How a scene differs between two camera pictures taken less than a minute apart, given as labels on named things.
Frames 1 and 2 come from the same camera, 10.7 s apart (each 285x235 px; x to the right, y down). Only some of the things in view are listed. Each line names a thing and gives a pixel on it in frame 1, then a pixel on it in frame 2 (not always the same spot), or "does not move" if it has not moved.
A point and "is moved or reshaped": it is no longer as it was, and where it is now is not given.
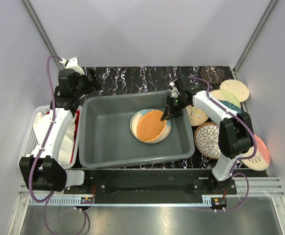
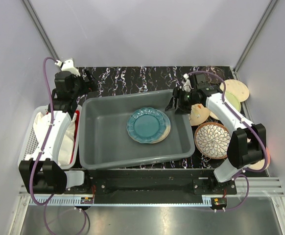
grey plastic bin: (106, 139) does not move
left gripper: (96, 84) does not move
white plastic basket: (30, 137) does not move
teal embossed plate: (230, 106) is moved or reshaped
